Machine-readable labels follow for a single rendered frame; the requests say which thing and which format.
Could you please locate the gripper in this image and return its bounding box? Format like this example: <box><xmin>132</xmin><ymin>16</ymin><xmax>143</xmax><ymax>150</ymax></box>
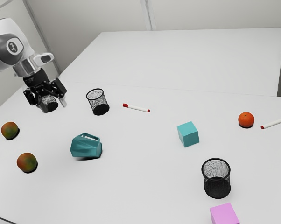
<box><xmin>22</xmin><ymin>69</ymin><xmax>68</xmax><ymax>109</ymax></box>

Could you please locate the large black mesh pen holder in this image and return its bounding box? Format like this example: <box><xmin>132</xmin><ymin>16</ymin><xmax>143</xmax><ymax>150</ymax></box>
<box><xmin>201</xmin><ymin>157</ymin><xmax>232</xmax><ymax>199</ymax></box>

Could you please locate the small black mesh pen holder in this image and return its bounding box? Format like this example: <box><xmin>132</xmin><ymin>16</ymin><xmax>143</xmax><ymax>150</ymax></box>
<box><xmin>38</xmin><ymin>94</ymin><xmax>60</xmax><ymax>114</ymax></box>

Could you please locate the pink cube block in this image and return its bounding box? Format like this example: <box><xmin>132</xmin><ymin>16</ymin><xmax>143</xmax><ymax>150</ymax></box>
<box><xmin>209</xmin><ymin>202</ymin><xmax>240</xmax><ymax>224</ymax></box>

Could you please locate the teal faceted mug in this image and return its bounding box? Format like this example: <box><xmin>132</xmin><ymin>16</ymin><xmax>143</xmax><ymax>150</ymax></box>
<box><xmin>70</xmin><ymin>132</ymin><xmax>104</xmax><ymax>160</ymax></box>

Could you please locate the orange fruit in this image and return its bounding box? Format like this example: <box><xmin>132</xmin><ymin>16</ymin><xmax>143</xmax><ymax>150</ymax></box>
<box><xmin>238</xmin><ymin>112</ymin><xmax>255</xmax><ymax>128</ymax></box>

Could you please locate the red green mango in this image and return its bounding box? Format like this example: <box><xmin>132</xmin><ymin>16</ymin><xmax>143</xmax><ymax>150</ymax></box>
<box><xmin>16</xmin><ymin>152</ymin><xmax>38</xmax><ymax>173</ymax></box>
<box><xmin>0</xmin><ymin>121</ymin><xmax>20</xmax><ymax>140</ymax></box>

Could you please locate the teal cube block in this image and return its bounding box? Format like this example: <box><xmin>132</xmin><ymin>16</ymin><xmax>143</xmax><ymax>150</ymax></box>
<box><xmin>176</xmin><ymin>120</ymin><xmax>200</xmax><ymax>148</ymax></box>

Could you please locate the white pen with red cap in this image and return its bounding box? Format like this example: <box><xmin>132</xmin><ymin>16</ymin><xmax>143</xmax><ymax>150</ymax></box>
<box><xmin>260</xmin><ymin>116</ymin><xmax>281</xmax><ymax>130</ymax></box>
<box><xmin>122</xmin><ymin>103</ymin><xmax>151</xmax><ymax>114</ymax></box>

